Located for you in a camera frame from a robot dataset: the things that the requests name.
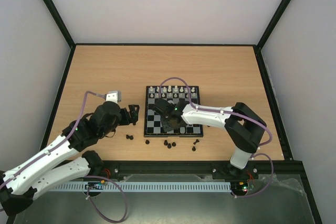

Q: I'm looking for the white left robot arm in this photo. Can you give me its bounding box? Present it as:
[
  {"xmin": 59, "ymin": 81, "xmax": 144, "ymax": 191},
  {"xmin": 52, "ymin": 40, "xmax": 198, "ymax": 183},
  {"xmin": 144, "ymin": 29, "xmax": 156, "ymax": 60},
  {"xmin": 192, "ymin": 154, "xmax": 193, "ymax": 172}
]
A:
[{"xmin": 1, "ymin": 101, "xmax": 140, "ymax": 216}]

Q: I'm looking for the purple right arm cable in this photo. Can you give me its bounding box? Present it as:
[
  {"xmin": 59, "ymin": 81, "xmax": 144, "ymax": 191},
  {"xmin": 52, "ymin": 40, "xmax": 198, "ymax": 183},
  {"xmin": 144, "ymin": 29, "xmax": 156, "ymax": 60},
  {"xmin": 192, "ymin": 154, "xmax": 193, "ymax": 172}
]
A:
[{"xmin": 158, "ymin": 77, "xmax": 275, "ymax": 199}]

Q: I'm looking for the black grey chess board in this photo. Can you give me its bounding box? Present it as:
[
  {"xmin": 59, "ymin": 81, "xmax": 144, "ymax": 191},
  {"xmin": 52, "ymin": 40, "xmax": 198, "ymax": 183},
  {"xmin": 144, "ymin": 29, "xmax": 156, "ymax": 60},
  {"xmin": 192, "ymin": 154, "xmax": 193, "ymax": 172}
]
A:
[{"xmin": 144, "ymin": 86, "xmax": 203, "ymax": 137}]

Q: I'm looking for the black enclosure frame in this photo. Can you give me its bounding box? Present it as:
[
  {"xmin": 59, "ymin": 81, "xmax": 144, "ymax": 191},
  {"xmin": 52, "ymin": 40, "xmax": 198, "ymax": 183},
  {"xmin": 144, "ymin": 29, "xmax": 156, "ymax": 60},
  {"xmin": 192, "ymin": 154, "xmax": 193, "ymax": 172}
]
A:
[{"xmin": 40, "ymin": 0, "xmax": 322, "ymax": 223}]

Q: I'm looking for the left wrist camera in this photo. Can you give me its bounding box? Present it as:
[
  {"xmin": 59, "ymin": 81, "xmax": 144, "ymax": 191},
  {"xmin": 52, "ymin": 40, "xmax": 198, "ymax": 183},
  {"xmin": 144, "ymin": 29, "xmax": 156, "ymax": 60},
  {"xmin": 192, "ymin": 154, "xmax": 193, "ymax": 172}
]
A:
[{"xmin": 105, "ymin": 90, "xmax": 122, "ymax": 103}]

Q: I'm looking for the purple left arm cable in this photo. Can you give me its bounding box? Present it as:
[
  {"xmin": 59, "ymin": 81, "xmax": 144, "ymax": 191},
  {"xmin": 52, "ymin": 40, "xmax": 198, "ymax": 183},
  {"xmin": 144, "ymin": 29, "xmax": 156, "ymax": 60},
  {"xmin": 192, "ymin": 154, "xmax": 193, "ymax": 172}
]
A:
[{"xmin": 0, "ymin": 91, "xmax": 129, "ymax": 221}]

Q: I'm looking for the light blue cable duct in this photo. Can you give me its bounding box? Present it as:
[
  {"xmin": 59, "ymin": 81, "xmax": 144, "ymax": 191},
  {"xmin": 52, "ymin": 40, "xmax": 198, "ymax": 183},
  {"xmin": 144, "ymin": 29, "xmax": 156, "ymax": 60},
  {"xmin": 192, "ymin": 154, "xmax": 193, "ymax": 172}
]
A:
[{"xmin": 51, "ymin": 181, "xmax": 232, "ymax": 193}]

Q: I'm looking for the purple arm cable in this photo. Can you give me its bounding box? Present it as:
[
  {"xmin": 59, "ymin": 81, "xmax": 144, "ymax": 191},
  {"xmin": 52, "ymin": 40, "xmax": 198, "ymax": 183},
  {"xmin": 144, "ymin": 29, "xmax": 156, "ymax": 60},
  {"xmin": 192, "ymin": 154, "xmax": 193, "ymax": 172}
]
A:
[
  {"xmin": 0, "ymin": 91, "xmax": 129, "ymax": 221},
  {"xmin": 158, "ymin": 77, "xmax": 275, "ymax": 199}
]

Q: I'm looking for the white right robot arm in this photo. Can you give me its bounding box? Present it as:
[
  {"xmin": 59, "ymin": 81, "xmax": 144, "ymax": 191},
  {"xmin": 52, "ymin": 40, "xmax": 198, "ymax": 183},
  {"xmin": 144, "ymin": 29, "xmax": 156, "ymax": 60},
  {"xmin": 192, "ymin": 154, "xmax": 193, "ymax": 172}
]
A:
[{"xmin": 153, "ymin": 99, "xmax": 267, "ymax": 178}]

